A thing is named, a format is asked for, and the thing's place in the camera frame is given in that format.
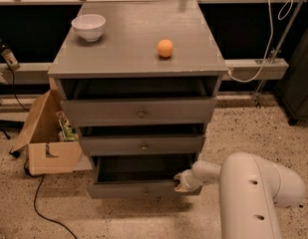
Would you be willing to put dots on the open cardboard box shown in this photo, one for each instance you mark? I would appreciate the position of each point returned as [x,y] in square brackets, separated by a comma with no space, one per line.
[40,136]

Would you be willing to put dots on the small labelled bottle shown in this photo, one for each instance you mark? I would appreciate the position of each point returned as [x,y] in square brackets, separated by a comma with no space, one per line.
[8,56]

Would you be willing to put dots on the orange fruit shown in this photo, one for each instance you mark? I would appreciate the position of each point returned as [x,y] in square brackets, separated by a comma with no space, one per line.
[165,48]

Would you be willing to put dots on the grey drawer cabinet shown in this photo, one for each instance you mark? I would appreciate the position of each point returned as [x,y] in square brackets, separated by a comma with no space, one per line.
[124,62]

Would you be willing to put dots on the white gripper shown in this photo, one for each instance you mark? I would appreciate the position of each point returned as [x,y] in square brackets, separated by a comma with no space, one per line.
[192,182]

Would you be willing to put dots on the white ceramic bowl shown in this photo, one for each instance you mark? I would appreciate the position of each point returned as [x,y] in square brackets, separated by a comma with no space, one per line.
[89,27]

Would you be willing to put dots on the grey bottom drawer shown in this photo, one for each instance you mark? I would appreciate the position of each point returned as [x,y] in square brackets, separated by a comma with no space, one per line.
[139,176]

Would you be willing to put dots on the grey drawer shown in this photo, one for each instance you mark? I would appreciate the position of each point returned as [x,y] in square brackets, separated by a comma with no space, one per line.
[139,176]
[138,111]
[142,145]

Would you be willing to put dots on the grey top drawer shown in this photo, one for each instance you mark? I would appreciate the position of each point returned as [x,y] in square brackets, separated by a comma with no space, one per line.
[138,111]

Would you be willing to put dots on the green packet in box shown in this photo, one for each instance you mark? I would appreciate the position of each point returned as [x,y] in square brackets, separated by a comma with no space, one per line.
[67,133]

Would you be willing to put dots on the dark grey side cabinet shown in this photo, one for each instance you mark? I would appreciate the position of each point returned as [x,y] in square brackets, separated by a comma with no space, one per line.
[292,89]

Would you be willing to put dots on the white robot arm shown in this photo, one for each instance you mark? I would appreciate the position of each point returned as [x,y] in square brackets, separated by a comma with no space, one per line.
[251,188]

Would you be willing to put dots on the grey middle drawer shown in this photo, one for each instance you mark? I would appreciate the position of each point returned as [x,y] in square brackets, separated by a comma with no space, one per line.
[142,145]

